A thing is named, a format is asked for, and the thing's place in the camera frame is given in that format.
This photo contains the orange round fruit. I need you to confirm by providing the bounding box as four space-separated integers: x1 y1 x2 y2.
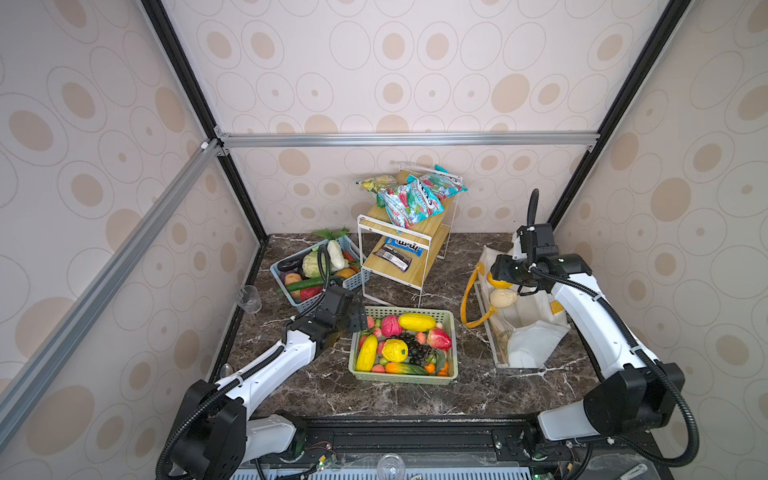
487 273 513 290

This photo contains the beige round melon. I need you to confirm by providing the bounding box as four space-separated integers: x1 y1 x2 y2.
489 289 519 310

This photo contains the white grocery tote bag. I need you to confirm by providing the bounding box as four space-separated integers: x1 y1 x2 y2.
460 246 570 369

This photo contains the green plastic fruit basket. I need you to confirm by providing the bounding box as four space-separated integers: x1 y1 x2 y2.
348 306 458 385

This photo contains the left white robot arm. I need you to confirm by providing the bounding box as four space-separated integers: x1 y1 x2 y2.
155 244 367 479

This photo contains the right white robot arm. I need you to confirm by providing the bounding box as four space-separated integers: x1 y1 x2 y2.
490 191 700 467

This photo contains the teal pink snack bag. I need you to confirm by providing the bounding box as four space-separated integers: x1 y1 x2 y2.
420 165 467 201

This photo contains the yellow green snack bag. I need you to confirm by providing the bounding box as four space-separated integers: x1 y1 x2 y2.
357 175 398 194

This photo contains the green cucumber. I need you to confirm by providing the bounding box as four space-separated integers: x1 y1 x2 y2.
286 277 325 292

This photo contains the red pepper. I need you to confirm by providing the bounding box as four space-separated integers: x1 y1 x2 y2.
299 286 323 302

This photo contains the blue plastic vegetable basket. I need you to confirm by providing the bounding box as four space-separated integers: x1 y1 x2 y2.
270 236 370 312

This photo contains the pink dragon fruit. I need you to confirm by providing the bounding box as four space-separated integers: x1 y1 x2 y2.
381 315 403 337

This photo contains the green cabbage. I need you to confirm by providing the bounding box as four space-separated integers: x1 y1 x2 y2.
301 250 321 279

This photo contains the peach colored fruit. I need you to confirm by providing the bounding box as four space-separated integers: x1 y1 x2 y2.
284 272 303 286

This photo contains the white radish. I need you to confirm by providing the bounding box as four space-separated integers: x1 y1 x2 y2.
327 240 348 272

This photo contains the dark eggplant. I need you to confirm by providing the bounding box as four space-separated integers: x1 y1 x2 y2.
276 257 303 272

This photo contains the dark snack bar packet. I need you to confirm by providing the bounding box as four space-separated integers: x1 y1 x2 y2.
374 245 412 273

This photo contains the leafy green vegetable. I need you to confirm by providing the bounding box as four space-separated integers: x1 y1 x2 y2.
313 227 349 240

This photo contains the green orange papaya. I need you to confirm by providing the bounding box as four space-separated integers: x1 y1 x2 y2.
384 362 428 376

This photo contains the clear plastic cup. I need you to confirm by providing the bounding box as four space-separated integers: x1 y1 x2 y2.
236 285 262 314

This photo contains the dark grape bunch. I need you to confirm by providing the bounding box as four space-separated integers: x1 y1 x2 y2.
399 333 431 367

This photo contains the blue snack packet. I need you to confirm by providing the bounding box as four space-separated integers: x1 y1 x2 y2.
385 237 424 257

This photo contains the white wire wooden shelf rack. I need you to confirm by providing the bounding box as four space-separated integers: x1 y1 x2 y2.
357 164 463 295

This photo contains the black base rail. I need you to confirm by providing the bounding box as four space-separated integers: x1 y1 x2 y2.
157 416 673 480

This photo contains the horizontal aluminium frame bar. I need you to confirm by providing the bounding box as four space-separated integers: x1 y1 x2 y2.
201 130 600 152

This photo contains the diagonal aluminium frame bar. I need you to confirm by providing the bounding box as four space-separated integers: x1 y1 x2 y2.
1 139 222 449

